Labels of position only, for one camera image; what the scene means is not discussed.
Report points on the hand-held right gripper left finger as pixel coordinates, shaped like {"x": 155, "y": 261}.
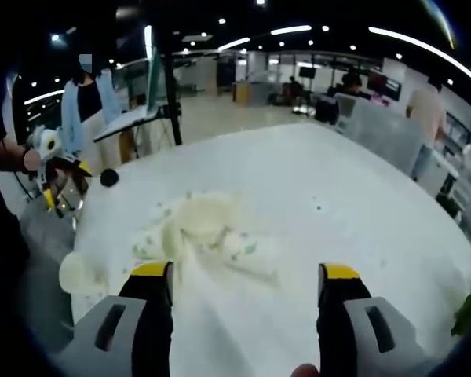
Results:
{"x": 149, "y": 334}

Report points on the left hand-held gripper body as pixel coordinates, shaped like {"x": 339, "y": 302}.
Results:
{"x": 51, "y": 143}

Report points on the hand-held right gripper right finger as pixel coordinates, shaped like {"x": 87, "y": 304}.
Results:
{"x": 337, "y": 334}

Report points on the white paper cup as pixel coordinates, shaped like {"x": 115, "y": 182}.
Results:
{"x": 78, "y": 275}

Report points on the pile of printed paper cups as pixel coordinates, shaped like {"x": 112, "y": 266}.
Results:
{"x": 204, "y": 220}

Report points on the person's right hand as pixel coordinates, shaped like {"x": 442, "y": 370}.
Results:
{"x": 306, "y": 371}

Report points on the black round object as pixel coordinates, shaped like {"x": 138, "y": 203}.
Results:
{"x": 110, "y": 178}

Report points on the grey mesh office chair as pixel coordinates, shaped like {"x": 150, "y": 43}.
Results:
{"x": 43, "y": 243}

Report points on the white laptop stand table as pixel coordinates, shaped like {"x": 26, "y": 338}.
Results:
{"x": 125, "y": 121}

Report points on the silver laptop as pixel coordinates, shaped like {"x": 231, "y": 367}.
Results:
{"x": 154, "y": 82}

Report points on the black stand pole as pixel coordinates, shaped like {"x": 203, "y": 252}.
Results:
{"x": 174, "y": 98}

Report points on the straight ceiling light strip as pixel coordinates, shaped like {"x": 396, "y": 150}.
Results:
{"x": 148, "y": 41}

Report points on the wooden cabinet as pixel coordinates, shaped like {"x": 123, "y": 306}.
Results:
{"x": 242, "y": 92}

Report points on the short ceiling light strip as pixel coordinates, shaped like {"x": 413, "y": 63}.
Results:
{"x": 290, "y": 30}
{"x": 235, "y": 43}

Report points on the grey desk partition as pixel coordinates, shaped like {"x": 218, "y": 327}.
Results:
{"x": 377, "y": 129}

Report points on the black standing monitor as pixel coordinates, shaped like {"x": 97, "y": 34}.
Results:
{"x": 307, "y": 72}

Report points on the long ceiling light strip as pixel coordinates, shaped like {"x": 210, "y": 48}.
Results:
{"x": 416, "y": 45}

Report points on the wall screen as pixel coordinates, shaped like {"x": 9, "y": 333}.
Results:
{"x": 384, "y": 84}

